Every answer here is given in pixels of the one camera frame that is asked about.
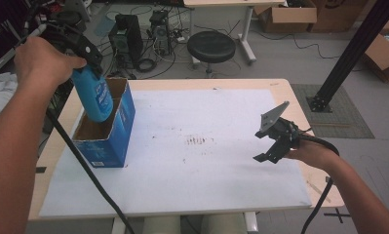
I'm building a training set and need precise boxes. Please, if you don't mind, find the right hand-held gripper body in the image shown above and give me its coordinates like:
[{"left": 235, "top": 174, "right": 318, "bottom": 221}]
[{"left": 253, "top": 100, "right": 302, "bottom": 151}]

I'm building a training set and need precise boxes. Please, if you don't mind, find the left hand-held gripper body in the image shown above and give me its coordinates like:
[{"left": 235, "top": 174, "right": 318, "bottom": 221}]
[{"left": 20, "top": 0, "right": 93, "bottom": 58}]

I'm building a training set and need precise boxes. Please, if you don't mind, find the blue bottle with white cap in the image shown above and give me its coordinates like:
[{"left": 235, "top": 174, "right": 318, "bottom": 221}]
[{"left": 70, "top": 63, "right": 114, "bottom": 124}]

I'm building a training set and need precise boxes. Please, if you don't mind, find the blue cardboard box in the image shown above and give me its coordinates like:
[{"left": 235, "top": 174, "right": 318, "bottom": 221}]
[{"left": 71, "top": 77, "right": 136, "bottom": 169}]

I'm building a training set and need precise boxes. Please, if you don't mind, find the person's right hand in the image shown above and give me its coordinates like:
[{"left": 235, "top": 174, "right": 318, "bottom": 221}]
[{"left": 284, "top": 138, "right": 341, "bottom": 172}]

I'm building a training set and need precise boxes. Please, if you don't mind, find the person's left hand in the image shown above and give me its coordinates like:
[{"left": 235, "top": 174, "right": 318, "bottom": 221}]
[{"left": 14, "top": 36, "right": 88, "bottom": 98}]

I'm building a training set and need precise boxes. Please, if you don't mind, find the black computer tower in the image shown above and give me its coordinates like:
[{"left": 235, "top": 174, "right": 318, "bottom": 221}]
[{"left": 108, "top": 13, "right": 144, "bottom": 69}]

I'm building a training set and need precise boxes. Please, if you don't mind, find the grey floor mat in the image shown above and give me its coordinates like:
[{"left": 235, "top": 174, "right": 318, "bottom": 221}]
[{"left": 291, "top": 83, "right": 375, "bottom": 139}]

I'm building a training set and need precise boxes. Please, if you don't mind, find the open-sided computer tower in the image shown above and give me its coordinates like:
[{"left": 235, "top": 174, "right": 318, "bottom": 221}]
[{"left": 148, "top": 9, "right": 172, "bottom": 57}]

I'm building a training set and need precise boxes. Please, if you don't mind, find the black round stool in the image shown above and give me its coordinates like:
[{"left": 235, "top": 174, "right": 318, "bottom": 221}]
[{"left": 186, "top": 30, "right": 237, "bottom": 77}]

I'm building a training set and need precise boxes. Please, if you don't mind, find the open brown cardboard box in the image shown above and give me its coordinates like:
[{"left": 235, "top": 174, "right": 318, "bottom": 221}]
[{"left": 253, "top": 0, "right": 318, "bottom": 33}]

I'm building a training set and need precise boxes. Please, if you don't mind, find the tilted brown cardboard box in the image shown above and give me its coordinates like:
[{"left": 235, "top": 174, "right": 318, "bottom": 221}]
[{"left": 364, "top": 16, "right": 389, "bottom": 84}]

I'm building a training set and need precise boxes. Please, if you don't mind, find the large brown cardboard box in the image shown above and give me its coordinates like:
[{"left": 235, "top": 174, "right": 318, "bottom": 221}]
[{"left": 308, "top": 0, "right": 370, "bottom": 33}]

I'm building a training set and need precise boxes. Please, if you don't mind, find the white-legged wooden table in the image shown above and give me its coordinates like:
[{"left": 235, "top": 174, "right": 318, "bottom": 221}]
[{"left": 182, "top": 0, "right": 288, "bottom": 65}]

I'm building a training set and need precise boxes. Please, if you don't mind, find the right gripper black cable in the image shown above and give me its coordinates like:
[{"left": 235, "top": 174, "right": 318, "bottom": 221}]
[{"left": 298, "top": 133, "right": 341, "bottom": 234}]

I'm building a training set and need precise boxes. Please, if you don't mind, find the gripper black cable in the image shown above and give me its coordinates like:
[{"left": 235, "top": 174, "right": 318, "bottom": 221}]
[
  {"left": 45, "top": 106, "right": 136, "bottom": 234},
  {"left": 298, "top": 133, "right": 341, "bottom": 234}
]

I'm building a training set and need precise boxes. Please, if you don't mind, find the grey metal frame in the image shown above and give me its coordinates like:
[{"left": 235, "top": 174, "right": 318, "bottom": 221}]
[{"left": 0, "top": 27, "right": 20, "bottom": 73}]

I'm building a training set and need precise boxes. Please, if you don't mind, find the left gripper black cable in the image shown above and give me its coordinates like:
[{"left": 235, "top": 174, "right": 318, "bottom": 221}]
[{"left": 45, "top": 106, "right": 136, "bottom": 234}]

